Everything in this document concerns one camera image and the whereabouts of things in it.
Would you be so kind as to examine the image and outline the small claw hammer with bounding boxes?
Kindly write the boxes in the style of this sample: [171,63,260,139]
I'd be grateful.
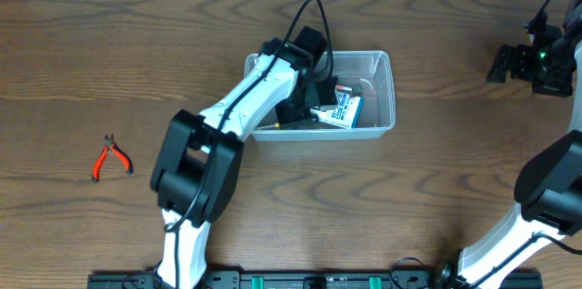
[336,84,363,96]

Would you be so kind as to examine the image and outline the black yellow screwdriver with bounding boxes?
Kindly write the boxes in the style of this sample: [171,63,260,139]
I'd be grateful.
[255,123,281,131]

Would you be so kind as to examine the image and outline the white and teal box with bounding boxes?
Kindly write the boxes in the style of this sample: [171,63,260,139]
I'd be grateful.
[311,93,364,129]

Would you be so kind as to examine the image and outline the red handled pliers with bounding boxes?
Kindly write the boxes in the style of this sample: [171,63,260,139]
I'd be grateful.
[91,133,135,184]

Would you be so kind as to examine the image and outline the clear plastic container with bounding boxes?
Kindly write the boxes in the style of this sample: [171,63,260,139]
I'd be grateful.
[252,50,396,142]

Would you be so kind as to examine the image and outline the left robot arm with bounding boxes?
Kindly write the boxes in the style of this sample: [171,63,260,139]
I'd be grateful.
[150,26,337,288]

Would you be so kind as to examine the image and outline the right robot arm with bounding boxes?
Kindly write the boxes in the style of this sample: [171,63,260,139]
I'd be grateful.
[435,0,581,288]

